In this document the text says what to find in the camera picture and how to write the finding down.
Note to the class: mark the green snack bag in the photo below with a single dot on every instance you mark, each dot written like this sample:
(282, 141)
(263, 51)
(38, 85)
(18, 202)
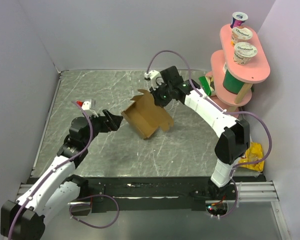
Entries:
(207, 83)

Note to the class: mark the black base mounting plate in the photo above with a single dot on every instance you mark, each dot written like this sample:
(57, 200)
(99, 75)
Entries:
(150, 193)

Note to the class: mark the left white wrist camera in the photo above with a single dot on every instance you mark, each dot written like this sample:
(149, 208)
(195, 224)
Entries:
(88, 106)

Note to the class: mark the middle Chobani yogurt cup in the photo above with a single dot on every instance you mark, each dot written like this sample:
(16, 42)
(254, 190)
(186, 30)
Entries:
(240, 34)

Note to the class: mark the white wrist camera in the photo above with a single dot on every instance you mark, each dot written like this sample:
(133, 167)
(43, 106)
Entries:
(155, 78)
(88, 106)

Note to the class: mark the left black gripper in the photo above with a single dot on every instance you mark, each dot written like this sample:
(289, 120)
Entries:
(114, 120)

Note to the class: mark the yellow chip bag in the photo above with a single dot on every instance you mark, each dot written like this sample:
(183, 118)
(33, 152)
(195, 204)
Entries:
(253, 153)

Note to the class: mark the green cylindrical can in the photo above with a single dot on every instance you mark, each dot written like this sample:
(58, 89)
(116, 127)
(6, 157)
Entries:
(230, 83)

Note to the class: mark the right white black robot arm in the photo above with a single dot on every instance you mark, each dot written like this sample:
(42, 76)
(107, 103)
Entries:
(233, 134)

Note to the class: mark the pink three-tier shelf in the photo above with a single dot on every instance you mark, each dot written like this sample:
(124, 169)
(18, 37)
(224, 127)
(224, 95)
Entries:
(255, 71)

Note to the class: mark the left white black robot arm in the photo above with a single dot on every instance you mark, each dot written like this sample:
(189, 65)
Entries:
(28, 216)

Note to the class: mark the purple lid yogurt cup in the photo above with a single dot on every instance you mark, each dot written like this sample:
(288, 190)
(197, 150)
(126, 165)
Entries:
(238, 19)

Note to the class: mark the front Chobani yogurt cup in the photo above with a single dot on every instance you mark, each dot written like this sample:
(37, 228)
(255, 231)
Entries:
(244, 52)

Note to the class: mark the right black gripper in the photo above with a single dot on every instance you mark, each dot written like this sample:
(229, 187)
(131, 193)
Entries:
(155, 93)

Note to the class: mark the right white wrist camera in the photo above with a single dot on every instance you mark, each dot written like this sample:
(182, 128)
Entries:
(155, 78)

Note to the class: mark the chobani yogurt cup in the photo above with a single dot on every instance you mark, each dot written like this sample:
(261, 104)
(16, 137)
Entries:
(240, 34)
(244, 52)

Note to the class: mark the brown cardboard box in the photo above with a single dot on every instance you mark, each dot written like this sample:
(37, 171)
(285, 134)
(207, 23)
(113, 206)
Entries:
(145, 117)

